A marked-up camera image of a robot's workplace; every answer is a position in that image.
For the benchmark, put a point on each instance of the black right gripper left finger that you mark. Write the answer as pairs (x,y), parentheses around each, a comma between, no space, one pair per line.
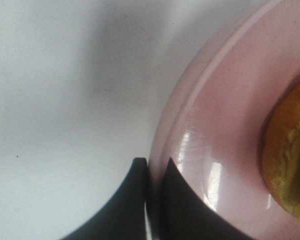
(123,216)

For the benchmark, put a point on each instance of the burger with lettuce and cheese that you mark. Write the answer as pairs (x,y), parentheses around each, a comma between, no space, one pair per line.
(280,158)

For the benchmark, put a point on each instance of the pink round plate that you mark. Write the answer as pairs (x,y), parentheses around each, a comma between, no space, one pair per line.
(213,122)

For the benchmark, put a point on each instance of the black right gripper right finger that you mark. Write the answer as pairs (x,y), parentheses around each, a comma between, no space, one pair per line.
(184,216)

